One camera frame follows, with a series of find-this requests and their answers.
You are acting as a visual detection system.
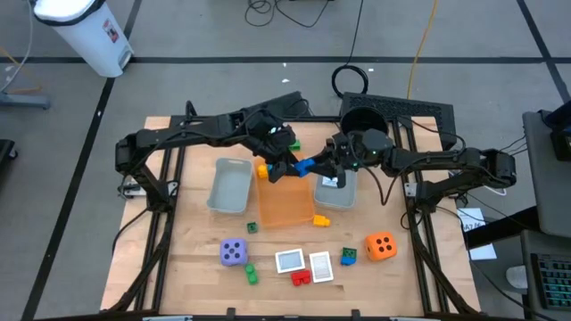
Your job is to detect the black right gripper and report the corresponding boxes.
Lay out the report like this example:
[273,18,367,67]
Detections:
[308,132,372,189]

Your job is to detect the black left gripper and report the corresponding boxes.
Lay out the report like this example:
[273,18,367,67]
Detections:
[253,122,305,184]

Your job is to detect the orange translucent plastic bin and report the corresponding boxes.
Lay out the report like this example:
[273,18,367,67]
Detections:
[252,155,316,229]

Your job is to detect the orange foam die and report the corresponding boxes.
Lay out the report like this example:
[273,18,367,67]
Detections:
[364,231,399,263]

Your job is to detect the purple foam die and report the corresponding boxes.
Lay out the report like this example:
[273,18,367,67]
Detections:
[219,237,249,268]

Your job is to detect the grey plastic bin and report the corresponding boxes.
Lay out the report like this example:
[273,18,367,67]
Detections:
[206,156,254,215]
[313,169,360,210]

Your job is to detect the black bucket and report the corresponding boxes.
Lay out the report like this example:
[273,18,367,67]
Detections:
[340,105,390,139]

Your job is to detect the red toy block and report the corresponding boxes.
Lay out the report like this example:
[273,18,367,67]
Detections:
[291,269,312,287]

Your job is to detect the black perforated case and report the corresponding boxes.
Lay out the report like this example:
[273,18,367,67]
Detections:
[341,92,457,152]

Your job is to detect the light green toy block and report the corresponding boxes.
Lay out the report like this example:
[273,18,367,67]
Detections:
[244,262,260,286]

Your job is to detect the white paper sheet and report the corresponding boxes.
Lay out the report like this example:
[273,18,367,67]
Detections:
[468,243,498,261]
[455,207,487,234]

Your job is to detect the black desk leg bar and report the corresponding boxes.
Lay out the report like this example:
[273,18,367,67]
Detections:
[463,205,541,250]

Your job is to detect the grey desk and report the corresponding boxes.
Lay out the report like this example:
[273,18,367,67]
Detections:
[522,109,571,239]
[519,229,571,321]

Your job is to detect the white computer mouse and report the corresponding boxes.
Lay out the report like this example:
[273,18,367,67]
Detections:
[505,265,529,290]

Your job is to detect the black desk equipment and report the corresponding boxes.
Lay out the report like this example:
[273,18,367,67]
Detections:
[538,100,571,162]

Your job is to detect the white trash bin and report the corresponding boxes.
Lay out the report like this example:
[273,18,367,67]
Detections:
[32,0,135,79]

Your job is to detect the backlit keyboard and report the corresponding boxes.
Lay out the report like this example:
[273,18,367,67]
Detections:
[529,251,571,312]

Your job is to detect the grey stand foot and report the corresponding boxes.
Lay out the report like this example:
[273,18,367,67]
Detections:
[0,91,53,111]

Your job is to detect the black floor equipment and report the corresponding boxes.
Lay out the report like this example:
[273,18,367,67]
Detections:
[0,138,19,179]

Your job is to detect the black coiled cable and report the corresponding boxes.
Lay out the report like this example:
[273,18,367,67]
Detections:
[330,0,370,100]

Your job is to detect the yellow cable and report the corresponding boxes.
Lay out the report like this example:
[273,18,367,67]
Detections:
[405,0,441,100]

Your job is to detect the black tangled cable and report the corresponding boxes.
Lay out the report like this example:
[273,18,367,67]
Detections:
[244,0,334,29]

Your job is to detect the black base cable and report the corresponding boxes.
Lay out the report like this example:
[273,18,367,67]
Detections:
[111,207,153,256]

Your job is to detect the black cable bundle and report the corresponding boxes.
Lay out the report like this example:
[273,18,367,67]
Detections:
[494,133,528,160]

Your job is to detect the grey cable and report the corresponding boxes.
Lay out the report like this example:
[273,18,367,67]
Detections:
[0,0,36,93]

